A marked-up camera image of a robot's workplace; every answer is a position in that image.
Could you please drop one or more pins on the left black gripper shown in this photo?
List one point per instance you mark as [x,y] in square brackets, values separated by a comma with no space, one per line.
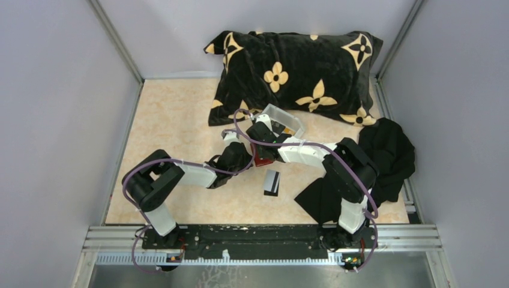
[246,156]

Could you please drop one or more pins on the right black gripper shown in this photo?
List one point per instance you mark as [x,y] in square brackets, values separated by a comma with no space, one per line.
[260,153]

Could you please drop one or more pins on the black cards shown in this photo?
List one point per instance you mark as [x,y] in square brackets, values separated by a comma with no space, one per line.
[279,128]

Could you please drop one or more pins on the white plastic card box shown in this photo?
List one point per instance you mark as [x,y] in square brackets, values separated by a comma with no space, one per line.
[279,115]

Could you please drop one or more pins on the red card holder wallet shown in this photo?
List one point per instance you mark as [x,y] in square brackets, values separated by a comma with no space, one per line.
[262,159]

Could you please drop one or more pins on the silver card with black stripe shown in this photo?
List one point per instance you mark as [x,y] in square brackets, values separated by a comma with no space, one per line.
[272,176]

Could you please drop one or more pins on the black glossy credit card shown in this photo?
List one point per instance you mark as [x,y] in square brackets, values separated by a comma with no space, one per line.
[271,189]

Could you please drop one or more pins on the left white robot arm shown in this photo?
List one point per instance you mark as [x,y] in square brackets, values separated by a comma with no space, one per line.
[149,184]

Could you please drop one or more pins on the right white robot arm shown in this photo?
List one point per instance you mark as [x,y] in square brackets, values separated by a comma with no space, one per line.
[349,172]

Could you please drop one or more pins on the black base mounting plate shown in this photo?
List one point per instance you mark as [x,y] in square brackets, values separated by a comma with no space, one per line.
[259,242]

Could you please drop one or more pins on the black pillow with yellow flowers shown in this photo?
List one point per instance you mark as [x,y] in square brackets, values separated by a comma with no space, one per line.
[323,74]

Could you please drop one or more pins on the black cloth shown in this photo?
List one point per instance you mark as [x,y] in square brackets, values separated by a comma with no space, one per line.
[394,155]

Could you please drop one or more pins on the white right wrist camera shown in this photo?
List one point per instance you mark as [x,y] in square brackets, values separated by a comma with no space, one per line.
[262,118]

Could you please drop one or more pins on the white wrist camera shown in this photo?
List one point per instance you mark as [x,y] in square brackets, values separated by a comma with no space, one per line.
[262,118]
[230,137]

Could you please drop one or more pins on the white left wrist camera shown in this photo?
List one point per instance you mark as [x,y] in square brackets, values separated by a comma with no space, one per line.
[230,137]

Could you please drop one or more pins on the white slotted cable duct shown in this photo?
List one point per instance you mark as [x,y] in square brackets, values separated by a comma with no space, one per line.
[162,259]

